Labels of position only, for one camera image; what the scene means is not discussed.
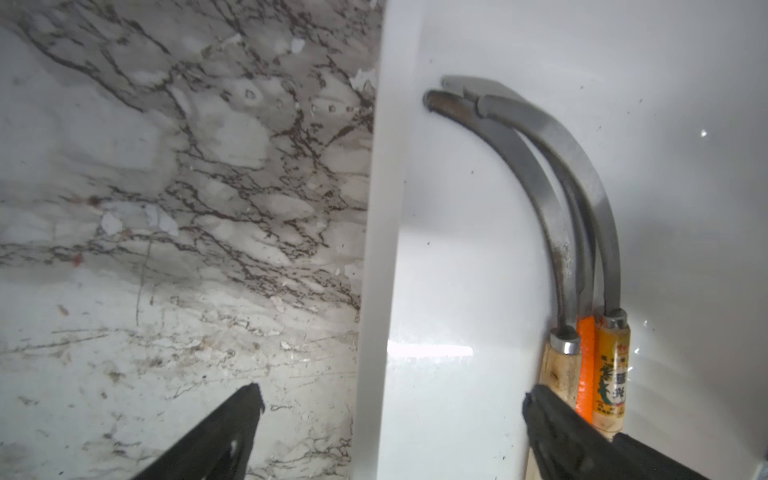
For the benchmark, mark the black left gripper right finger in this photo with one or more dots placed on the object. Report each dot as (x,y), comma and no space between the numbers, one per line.
(566,447)

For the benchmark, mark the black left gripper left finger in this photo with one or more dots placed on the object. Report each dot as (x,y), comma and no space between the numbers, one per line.
(218,447)

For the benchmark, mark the bare wooden handle sickle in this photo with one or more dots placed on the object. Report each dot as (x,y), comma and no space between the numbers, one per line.
(562,360)

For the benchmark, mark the yellow label wooden sickle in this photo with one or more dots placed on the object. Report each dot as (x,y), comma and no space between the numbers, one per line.
(541,132)

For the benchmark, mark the orange handle sickle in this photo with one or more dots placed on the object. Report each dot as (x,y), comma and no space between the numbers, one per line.
(585,260)

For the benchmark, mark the white plastic storage tray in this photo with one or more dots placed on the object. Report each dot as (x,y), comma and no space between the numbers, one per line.
(669,101)

